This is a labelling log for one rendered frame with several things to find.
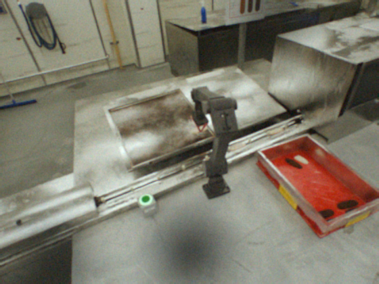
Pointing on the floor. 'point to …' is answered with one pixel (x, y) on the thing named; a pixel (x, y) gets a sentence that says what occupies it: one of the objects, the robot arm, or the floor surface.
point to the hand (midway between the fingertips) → (199, 128)
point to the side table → (234, 234)
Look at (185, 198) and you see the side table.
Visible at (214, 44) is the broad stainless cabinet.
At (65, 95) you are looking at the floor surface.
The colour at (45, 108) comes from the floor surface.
